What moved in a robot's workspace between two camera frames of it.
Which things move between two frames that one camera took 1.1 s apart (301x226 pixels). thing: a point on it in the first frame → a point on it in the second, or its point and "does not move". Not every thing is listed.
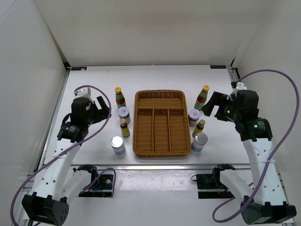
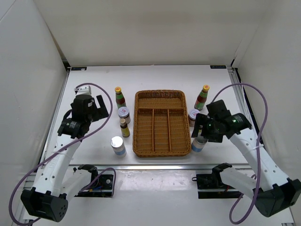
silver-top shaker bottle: x=118 y=146 does not move
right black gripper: x=217 y=99 → x=201 y=119
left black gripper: x=101 y=114 does not move
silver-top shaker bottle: x=201 y=139 does not move
